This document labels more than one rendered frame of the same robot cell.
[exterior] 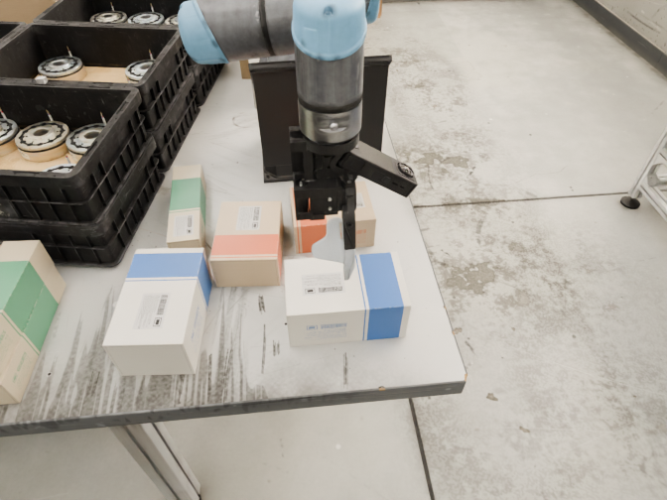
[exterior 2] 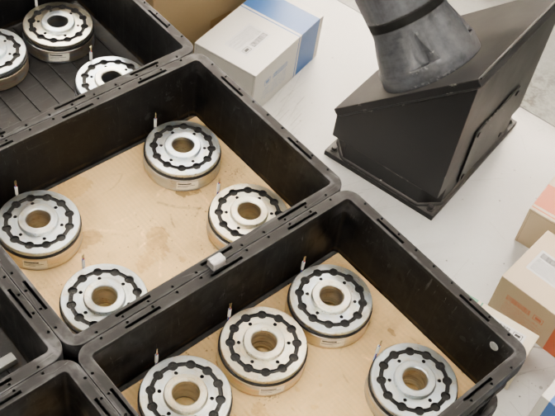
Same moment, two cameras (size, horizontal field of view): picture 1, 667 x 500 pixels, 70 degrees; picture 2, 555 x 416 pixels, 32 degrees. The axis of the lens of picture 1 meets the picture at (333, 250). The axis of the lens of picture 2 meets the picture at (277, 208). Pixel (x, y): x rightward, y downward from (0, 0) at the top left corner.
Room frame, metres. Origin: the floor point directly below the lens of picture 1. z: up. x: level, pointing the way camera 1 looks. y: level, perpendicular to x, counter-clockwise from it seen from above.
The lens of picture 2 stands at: (0.49, 1.08, 1.80)
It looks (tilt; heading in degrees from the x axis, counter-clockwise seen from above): 49 degrees down; 307
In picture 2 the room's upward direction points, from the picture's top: 10 degrees clockwise
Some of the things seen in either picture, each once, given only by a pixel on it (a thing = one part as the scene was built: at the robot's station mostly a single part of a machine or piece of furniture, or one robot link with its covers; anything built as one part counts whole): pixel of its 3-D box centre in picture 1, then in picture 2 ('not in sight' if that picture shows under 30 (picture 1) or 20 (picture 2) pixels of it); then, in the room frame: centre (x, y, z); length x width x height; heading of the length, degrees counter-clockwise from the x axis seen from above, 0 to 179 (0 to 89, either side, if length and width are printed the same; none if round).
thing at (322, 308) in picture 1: (344, 298); not in sight; (0.51, -0.02, 0.75); 0.20 x 0.12 x 0.09; 96
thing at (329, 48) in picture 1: (330, 48); not in sight; (0.51, 0.00, 1.18); 0.09 x 0.08 x 0.11; 179
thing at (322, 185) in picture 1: (325, 170); not in sight; (0.51, 0.01, 1.02); 0.09 x 0.08 x 0.12; 96
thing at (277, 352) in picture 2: (41, 133); (263, 342); (0.84, 0.59, 0.86); 0.05 x 0.05 x 0.01
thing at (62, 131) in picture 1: (42, 135); (263, 344); (0.84, 0.59, 0.86); 0.10 x 0.10 x 0.01
